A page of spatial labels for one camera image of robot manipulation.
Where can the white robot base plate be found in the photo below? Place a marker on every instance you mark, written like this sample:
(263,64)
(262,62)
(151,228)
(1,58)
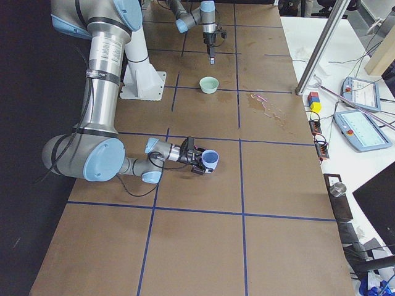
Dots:
(141,81)

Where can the light green ceramic bowl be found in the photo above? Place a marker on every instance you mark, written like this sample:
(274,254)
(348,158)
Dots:
(209,84)

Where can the teach pendant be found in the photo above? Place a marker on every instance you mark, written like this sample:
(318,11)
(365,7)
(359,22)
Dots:
(362,92)
(361,131)

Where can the near teach pendant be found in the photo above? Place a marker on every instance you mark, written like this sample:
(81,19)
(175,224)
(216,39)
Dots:
(361,131)

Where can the aluminium frame post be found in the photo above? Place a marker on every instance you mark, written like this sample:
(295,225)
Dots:
(327,32)

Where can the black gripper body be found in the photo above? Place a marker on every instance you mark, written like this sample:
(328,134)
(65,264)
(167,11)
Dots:
(209,40)
(185,158)

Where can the wooden beam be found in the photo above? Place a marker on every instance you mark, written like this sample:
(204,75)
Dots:
(384,54)

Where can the yellow block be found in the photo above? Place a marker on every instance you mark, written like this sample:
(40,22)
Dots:
(315,106)

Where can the black connector with cables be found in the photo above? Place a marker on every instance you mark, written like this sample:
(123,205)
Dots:
(315,127)

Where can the red block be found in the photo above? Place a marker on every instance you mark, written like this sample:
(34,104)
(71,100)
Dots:
(313,96)

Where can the blue block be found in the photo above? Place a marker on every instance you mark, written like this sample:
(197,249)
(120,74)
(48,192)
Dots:
(312,100)

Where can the dark metal stand block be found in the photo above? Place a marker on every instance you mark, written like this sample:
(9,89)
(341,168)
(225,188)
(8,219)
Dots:
(340,205)

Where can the silver metal cylinder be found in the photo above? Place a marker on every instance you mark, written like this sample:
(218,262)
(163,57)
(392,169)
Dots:
(338,189)

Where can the blue plastic cup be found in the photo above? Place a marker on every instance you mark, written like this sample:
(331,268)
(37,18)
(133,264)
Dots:
(210,159)

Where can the far teach pendant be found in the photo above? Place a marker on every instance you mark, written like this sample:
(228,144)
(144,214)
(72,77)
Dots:
(362,92)

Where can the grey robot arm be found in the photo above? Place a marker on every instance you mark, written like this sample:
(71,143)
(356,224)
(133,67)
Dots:
(118,67)
(203,15)

